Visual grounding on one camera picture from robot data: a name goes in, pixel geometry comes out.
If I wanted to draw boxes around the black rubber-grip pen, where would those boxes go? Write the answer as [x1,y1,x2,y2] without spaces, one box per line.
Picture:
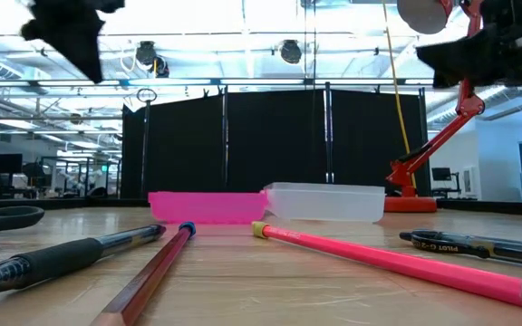
[0,224,168,296]

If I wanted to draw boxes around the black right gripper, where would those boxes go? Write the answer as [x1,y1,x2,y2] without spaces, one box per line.
[416,0,522,90]

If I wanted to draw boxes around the large dark monitor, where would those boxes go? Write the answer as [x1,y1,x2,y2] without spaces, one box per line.
[0,153,24,176]

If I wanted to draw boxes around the small dark monitor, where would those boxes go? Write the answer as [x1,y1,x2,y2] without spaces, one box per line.
[430,167,453,183]

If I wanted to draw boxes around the pink pencil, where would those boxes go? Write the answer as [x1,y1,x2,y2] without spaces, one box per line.
[251,220,522,310]

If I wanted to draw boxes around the black curtain screen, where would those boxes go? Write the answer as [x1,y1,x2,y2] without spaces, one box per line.
[120,87,430,199]

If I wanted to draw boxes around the yellow hanging cable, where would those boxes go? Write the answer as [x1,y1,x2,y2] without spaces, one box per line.
[381,0,419,189]

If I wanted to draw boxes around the brown pencil blue eraser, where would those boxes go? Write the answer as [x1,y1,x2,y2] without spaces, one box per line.
[89,221,198,326]

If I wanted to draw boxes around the black-handled scissors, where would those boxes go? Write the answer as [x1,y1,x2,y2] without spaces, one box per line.
[0,206,45,235]

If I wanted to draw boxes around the red desk lamp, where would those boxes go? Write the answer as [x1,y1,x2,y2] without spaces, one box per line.
[382,0,488,214]

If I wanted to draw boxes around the ring light stand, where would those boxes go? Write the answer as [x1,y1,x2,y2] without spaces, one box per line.
[135,87,159,198]

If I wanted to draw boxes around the black ceiling spotlight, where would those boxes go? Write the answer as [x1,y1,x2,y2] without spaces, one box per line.
[279,39,304,65]
[134,40,159,68]

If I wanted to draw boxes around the pink perforated box lid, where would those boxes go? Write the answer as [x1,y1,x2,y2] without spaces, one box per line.
[147,190,269,225]

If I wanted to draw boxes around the black Pilot pen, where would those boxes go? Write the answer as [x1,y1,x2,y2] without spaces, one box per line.
[399,229,522,269]

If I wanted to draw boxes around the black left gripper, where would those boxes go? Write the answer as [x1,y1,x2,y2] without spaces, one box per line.
[20,0,126,84]

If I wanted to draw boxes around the clear plastic supply box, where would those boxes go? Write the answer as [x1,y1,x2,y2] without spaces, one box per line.
[263,181,387,224]

